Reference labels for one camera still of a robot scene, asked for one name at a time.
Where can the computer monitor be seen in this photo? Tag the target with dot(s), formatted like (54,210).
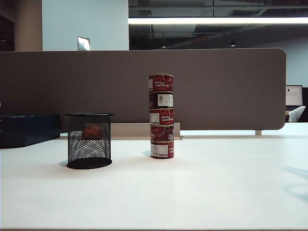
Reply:
(294,95)

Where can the red tomato paste can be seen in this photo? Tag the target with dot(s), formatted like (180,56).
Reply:
(154,99)
(166,116)
(161,149)
(163,83)
(160,133)

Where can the orange round object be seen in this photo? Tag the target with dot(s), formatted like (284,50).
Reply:
(93,131)

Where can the black mesh pen holder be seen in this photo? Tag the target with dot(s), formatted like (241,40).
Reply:
(89,154)

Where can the ceiling light strip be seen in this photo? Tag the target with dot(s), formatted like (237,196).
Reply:
(216,20)

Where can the metal wall plate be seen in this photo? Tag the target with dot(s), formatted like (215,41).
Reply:
(83,43)

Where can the brown desk partition panel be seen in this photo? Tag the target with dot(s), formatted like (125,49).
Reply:
(72,81)

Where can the white cloth bundle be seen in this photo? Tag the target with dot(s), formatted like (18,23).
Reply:
(297,114)

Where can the dark blue plastic box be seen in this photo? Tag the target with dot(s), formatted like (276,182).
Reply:
(26,130)

